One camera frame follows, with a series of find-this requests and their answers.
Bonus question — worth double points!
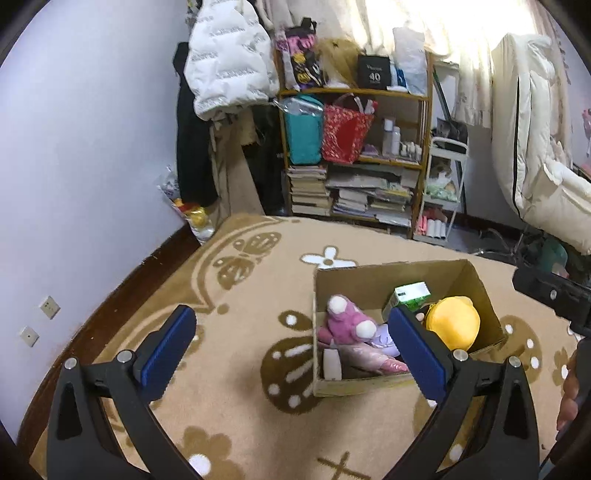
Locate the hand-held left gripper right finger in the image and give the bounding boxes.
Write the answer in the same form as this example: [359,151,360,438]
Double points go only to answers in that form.
[385,305,541,480]

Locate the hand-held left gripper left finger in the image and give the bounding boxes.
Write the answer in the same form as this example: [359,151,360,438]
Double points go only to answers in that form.
[46,304,199,480]

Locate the pink plastic-wrapped plush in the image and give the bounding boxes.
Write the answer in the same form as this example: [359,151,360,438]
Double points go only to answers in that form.
[339,344,411,376]

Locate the yellow round plush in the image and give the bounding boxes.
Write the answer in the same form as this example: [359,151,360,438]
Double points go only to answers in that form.
[424,296,482,352]

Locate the green tissue packet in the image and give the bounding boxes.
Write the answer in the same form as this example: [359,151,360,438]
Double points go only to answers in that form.
[382,281,432,319]

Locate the pink plush toy white paws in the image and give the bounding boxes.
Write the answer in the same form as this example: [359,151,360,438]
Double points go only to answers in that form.
[316,295,382,347]

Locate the brown cardboard box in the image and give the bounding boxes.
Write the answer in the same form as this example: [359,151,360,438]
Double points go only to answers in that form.
[313,259,509,398]

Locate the person's right hand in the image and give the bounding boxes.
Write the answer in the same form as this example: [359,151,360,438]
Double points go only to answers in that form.
[556,351,583,432]

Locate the green container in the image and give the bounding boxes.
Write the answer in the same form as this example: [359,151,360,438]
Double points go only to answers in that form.
[540,237,568,273]

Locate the black chair base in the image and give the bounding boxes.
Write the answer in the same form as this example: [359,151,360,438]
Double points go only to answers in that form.
[471,228,546,266]

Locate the beige patterned rug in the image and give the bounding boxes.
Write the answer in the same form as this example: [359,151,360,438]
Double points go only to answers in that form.
[28,212,583,480]

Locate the colourful bags and toys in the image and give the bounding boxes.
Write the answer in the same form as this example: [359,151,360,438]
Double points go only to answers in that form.
[159,168,218,243]

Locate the pale green bag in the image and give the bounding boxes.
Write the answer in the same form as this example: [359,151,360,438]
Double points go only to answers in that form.
[425,182,458,201]

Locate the white padded duvet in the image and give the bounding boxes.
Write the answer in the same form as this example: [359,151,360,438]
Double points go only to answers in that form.
[490,32,591,254]

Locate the pile of books and papers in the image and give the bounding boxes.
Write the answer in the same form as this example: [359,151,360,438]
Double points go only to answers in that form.
[325,166,419,229]

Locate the brown white plush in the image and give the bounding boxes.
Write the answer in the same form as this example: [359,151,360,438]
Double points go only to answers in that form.
[427,159,455,183]

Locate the white trolley cart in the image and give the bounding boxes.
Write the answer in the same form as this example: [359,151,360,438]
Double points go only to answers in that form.
[413,136,469,245]

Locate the beige coat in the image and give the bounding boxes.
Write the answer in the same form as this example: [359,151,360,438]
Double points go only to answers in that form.
[210,111,266,217]

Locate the black dustpan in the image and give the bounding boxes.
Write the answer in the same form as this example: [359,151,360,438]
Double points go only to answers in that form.
[436,117,468,144]

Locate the stack of books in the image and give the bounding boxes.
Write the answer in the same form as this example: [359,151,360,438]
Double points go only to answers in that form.
[287,164,332,217]

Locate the black coat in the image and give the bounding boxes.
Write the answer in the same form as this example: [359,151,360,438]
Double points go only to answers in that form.
[174,41,218,208]

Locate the red patterned gift bag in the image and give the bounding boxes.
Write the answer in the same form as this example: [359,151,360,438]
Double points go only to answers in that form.
[322,92,376,164]

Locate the cream floral curtain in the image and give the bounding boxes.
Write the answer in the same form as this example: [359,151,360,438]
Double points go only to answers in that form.
[360,0,559,130]

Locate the teal bag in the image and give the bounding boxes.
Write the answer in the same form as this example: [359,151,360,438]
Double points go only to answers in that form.
[283,95,325,166]

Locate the wooden bookshelf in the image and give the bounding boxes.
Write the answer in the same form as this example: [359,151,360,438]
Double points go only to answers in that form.
[272,46,435,241]

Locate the white plastic bag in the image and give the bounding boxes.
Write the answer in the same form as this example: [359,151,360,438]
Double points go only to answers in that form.
[392,27,429,95]

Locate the black box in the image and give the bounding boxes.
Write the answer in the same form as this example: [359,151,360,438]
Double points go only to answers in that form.
[357,54,392,90]

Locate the white puffer jacket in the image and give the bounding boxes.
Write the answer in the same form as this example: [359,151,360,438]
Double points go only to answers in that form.
[184,0,273,121]

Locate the blonde wig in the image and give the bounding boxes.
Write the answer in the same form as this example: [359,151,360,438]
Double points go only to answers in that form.
[318,38,361,88]

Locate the black pink printed tote bag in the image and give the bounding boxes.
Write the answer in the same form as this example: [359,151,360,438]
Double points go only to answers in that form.
[276,18,326,90]

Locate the green broom handle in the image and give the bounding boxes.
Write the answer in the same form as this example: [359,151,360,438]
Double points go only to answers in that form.
[434,76,455,123]

